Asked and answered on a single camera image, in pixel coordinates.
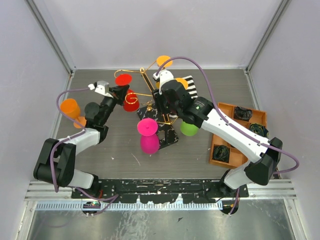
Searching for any aluminium frame rail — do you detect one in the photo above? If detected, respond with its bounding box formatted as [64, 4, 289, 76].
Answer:
[24, 179, 297, 217]

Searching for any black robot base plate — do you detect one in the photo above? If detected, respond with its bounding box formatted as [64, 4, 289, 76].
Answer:
[71, 178, 250, 205]

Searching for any rolled dark sock right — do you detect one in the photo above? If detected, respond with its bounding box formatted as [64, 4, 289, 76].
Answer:
[249, 123, 269, 138]

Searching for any rolled dark sock top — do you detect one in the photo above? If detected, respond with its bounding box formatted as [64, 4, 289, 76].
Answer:
[233, 106, 253, 122]

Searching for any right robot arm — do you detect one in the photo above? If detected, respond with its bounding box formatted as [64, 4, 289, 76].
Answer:
[154, 79, 283, 197]

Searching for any pink plastic wine glass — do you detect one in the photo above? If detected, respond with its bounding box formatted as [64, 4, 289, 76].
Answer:
[137, 118, 160, 155]

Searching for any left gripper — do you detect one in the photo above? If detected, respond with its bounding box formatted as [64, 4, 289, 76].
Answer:
[100, 83, 128, 125]

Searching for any green plastic wine glass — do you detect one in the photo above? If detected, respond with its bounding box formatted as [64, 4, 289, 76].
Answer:
[180, 121, 198, 137]

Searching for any orange plastic wine glass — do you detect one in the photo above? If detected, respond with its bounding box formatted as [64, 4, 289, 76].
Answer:
[60, 98, 87, 129]

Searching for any red plastic wine glass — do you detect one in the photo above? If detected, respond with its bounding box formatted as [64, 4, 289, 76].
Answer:
[115, 73, 140, 112]

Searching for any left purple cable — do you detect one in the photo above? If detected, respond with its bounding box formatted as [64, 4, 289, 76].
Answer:
[51, 83, 120, 217]

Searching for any orange wooden compartment tray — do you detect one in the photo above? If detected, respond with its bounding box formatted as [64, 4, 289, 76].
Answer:
[208, 102, 269, 169]

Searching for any gold wine glass rack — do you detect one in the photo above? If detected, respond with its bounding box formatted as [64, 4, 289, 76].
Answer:
[113, 66, 179, 150]

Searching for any yellow wine glass cluster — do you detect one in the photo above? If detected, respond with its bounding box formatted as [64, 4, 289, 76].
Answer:
[156, 55, 173, 68]

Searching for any black white striped cloth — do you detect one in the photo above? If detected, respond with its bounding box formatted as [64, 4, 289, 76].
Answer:
[182, 75, 198, 99]

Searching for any rolled dark sock bottom left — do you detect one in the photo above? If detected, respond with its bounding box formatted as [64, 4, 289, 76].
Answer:
[212, 145, 230, 163]

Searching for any rolled dark sock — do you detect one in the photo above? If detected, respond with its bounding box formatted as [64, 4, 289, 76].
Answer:
[212, 145, 230, 163]
[249, 123, 269, 138]
[233, 106, 253, 122]

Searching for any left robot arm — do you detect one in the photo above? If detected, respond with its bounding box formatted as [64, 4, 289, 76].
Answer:
[33, 81, 130, 198]

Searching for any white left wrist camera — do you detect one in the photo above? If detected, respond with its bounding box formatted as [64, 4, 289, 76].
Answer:
[88, 80, 113, 98]

